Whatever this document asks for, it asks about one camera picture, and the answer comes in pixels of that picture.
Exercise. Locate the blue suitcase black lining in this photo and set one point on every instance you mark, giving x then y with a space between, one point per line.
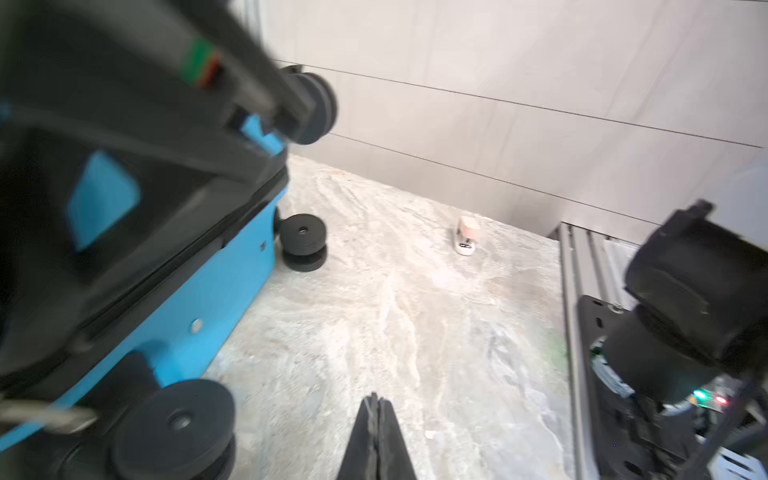
145 410

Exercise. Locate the small pink white gadget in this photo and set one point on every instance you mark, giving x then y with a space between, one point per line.
466 235

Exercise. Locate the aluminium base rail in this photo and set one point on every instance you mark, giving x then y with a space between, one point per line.
673 386

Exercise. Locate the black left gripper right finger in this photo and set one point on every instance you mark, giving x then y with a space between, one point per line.
393 459

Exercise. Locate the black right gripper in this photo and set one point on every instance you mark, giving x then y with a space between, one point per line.
124 166

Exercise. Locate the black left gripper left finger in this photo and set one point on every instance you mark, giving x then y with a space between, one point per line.
360 460

